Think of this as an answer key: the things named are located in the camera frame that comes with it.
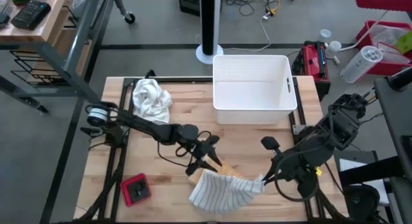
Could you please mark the cardboard under workbench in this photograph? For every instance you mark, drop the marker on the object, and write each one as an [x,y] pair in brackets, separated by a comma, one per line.
[54,50]

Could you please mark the black tube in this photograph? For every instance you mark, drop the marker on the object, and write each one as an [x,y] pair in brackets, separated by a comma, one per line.
[400,79]

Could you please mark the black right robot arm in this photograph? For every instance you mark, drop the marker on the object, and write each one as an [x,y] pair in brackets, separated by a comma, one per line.
[334,127]

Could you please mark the red black tool bag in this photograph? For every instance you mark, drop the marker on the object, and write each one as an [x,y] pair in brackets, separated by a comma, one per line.
[310,64]

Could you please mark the grey metal workbench frame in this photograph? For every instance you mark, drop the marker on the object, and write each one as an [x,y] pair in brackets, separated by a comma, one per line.
[82,31]

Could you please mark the clear plastic bag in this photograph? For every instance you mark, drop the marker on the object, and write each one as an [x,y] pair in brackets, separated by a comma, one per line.
[384,34]

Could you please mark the wooden workbench top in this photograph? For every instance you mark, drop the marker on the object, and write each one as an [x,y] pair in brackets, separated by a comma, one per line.
[38,27]

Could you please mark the white crumpled towel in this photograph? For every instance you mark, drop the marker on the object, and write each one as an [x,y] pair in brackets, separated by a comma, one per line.
[151,101]

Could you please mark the white striped towel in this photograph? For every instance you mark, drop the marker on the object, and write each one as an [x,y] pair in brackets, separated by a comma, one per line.
[225,192]

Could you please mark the white black floor column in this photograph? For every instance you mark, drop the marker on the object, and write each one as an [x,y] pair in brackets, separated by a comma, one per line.
[210,24]

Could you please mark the white plastic bin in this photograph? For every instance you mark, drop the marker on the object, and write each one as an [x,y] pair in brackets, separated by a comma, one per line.
[254,85]

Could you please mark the black floor box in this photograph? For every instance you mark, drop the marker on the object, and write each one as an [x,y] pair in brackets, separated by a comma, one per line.
[188,3]

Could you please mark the clear cylindrical container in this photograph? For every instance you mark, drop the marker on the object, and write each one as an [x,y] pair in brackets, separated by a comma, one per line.
[360,64]

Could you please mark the black remote control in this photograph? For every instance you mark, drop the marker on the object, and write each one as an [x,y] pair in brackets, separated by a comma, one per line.
[30,14]

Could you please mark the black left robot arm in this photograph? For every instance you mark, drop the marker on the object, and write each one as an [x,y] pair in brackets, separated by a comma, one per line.
[145,125]

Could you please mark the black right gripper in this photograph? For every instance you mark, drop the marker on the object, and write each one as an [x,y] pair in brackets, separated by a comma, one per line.
[293,166]

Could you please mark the black round object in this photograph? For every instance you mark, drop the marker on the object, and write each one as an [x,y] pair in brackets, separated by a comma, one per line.
[3,18]

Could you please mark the small red black device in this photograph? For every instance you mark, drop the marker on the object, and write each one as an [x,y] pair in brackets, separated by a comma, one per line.
[135,190]

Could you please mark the green plastic block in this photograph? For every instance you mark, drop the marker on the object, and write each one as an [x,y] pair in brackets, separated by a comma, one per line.
[405,42]

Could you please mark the black aluminium table frame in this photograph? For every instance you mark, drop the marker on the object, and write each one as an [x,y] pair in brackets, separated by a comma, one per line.
[180,79]

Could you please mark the black caster wheel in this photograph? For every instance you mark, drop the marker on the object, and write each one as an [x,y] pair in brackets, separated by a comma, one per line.
[129,18]

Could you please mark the red plastic crate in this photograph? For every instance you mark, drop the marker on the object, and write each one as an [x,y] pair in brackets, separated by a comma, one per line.
[386,69]

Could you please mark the red ribbed panel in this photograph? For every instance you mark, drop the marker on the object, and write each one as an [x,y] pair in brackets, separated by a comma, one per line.
[383,0]

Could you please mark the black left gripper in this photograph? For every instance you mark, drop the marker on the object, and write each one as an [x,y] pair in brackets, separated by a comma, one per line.
[202,150]

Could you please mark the yellow power plug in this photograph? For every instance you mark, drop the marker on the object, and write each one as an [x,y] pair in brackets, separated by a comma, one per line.
[273,11]

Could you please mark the translucent plastic bag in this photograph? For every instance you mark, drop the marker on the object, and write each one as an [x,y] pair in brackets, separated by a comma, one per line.
[80,2]

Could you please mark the white paper sheet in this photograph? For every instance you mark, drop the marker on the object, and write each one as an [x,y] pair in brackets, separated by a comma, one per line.
[354,166]

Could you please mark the yellow checked towel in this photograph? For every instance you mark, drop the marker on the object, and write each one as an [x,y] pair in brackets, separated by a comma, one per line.
[231,171]

